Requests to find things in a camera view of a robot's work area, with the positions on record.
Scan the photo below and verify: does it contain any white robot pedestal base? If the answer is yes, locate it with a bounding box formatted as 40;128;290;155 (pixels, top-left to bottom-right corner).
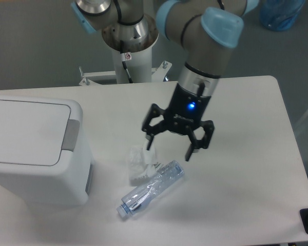
78;14;172;87

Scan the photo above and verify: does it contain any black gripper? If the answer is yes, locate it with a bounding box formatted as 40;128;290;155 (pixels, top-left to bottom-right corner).
141;81;216;162

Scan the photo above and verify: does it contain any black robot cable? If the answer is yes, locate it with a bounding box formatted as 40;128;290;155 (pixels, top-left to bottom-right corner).
119;39;134;84

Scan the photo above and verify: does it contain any clear plastic water bottle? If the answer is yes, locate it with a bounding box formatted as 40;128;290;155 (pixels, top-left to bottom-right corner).
117;160;184;219

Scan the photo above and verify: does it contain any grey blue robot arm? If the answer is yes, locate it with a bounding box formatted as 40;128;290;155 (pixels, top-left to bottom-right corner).
71;1;258;159

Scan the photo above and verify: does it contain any crumpled white paper tissue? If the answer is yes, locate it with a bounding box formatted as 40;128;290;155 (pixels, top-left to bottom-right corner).
126;140;162;187

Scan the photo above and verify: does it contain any white trash can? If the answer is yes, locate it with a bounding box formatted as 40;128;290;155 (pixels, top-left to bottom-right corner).
0;94;92;206

